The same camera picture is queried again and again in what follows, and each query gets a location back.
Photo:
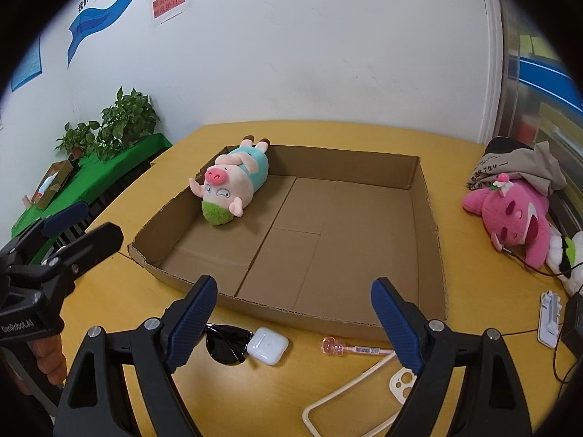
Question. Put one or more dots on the red paper sign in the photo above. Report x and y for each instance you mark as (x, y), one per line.
(168, 5)

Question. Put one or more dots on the pink plush toy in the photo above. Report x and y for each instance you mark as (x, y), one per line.
(514, 218)

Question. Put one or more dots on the panda plush toy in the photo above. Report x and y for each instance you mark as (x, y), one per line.
(576, 255)

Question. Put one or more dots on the white door frame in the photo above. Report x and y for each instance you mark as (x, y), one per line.
(491, 63)

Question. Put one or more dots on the black power adapter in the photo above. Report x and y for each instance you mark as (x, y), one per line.
(575, 323)

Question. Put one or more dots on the pink pen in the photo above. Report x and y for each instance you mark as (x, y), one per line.
(337, 347)

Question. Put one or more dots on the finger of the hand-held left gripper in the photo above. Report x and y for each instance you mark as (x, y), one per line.
(68, 216)
(98, 241)

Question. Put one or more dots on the small open cardboard box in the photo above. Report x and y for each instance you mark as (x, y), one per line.
(54, 182)

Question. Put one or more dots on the shallow cardboard box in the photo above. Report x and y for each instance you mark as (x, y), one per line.
(341, 246)

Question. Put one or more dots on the grey printed cloth bag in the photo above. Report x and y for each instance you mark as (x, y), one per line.
(542, 168)

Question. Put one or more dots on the white earbuds case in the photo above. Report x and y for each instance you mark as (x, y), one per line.
(268, 345)

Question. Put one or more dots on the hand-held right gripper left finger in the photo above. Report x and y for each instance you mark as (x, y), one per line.
(191, 323)

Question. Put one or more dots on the pig plush toy green hair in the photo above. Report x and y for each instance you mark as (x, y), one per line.
(237, 177)

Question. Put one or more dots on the person's left hand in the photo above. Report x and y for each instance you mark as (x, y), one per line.
(49, 358)

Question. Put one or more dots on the black sunglasses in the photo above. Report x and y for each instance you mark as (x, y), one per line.
(223, 346)

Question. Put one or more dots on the cream phone case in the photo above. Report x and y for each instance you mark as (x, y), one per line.
(403, 383)

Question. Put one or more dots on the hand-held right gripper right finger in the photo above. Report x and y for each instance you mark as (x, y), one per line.
(396, 323)

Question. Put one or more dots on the small potted plant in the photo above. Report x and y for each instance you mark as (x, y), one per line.
(77, 139)

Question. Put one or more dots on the blue wave wall decal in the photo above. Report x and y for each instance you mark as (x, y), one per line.
(91, 18)

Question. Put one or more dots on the large potted plant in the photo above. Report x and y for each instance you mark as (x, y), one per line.
(130, 118)

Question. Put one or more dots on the green table cloth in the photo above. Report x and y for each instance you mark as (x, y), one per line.
(114, 159)

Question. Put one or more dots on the yellow sticky note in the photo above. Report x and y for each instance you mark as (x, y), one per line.
(526, 43)
(544, 48)

